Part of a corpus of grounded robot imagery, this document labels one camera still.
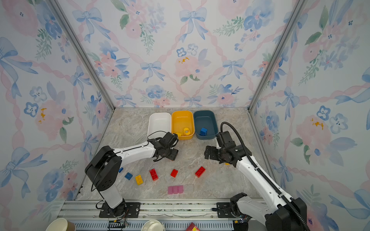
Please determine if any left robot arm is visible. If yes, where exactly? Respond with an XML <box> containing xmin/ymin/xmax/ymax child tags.
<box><xmin>85</xmin><ymin>132</ymin><xmax>179</xmax><ymax>219</ymax></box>

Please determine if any dark blue lego left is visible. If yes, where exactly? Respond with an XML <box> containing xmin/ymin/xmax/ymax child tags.
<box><xmin>124</xmin><ymin>172</ymin><xmax>133</xmax><ymax>181</ymax></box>

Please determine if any yellow rounded 120 lego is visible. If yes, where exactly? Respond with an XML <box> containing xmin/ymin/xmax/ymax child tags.
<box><xmin>183</xmin><ymin>128</ymin><xmax>191</xmax><ymax>136</ymax></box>

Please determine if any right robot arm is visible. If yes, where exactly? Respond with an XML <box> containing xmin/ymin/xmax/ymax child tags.
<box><xmin>204</xmin><ymin>145</ymin><xmax>309</xmax><ymax>231</ymax></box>

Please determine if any red long lego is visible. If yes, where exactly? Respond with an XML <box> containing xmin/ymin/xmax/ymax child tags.
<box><xmin>149</xmin><ymin>168</ymin><xmax>159</xmax><ymax>181</ymax></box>

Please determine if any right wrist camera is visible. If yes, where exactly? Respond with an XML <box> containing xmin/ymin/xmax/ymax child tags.
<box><xmin>216</xmin><ymin>131</ymin><xmax>236</xmax><ymax>149</ymax></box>

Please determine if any red small lego centre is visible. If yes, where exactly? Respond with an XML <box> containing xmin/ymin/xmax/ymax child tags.
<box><xmin>170</xmin><ymin>169</ymin><xmax>178</xmax><ymax>178</ymax></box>

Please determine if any pink translucent block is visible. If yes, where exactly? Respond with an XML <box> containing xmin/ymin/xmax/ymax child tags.
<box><xmin>168</xmin><ymin>184</ymin><xmax>194</xmax><ymax>195</ymax></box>

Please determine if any red box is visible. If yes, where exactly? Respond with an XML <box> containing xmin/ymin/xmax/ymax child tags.
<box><xmin>186</xmin><ymin>222</ymin><xmax>200</xmax><ymax>231</ymax></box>

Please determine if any aluminium rail base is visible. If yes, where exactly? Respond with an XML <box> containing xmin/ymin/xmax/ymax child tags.
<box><xmin>58</xmin><ymin>199</ymin><xmax>265</xmax><ymax>231</ymax></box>

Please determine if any yellow plastic container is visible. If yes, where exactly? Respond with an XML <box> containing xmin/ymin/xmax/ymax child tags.
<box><xmin>171</xmin><ymin>111</ymin><xmax>195</xmax><ymax>140</ymax></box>

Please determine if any white bowl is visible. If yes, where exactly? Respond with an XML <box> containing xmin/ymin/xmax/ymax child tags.
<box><xmin>141</xmin><ymin>220</ymin><xmax>165</xmax><ymax>231</ymax></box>

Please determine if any yellow long lego left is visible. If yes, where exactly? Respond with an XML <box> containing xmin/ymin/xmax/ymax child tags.
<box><xmin>135</xmin><ymin>175</ymin><xmax>144</xmax><ymax>185</ymax></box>

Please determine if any white plastic container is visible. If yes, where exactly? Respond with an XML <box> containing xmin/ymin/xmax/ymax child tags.
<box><xmin>147</xmin><ymin>113</ymin><xmax>172</xmax><ymax>139</ymax></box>

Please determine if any paper cup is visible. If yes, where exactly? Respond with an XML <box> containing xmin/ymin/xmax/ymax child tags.
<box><xmin>46</xmin><ymin>218</ymin><xmax>76</xmax><ymax>231</ymax></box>

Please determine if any red lego right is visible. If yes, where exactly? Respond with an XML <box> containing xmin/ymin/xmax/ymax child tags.
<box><xmin>195</xmin><ymin>166</ymin><xmax>206</xmax><ymax>178</ymax></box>

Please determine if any dark teal plastic container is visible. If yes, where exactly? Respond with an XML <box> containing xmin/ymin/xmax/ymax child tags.
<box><xmin>193</xmin><ymin>110</ymin><xmax>219</xmax><ymax>140</ymax></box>

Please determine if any black corrugated cable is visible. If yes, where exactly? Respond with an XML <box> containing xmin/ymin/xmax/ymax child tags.
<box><xmin>220</xmin><ymin>121</ymin><xmax>310</xmax><ymax>231</ymax></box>

